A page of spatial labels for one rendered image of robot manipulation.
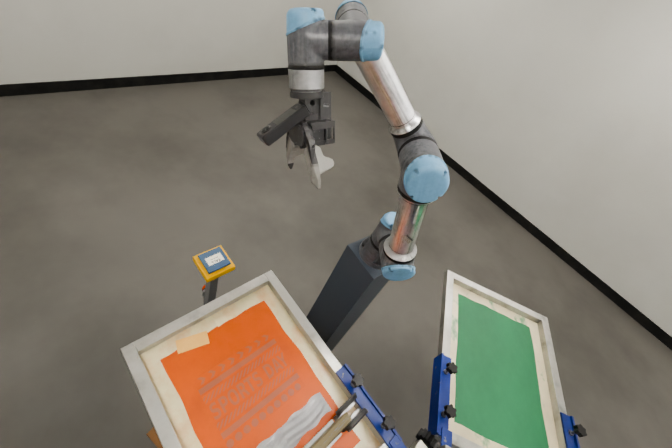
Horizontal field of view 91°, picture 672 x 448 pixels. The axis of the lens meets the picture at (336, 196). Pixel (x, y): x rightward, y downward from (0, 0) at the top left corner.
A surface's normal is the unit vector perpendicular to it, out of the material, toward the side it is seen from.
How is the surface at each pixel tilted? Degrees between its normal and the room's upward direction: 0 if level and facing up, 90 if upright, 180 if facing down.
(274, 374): 0
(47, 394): 0
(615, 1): 90
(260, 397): 0
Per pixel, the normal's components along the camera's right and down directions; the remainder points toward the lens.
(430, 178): 0.02, 0.60
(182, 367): 0.31, -0.68
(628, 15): -0.71, 0.29
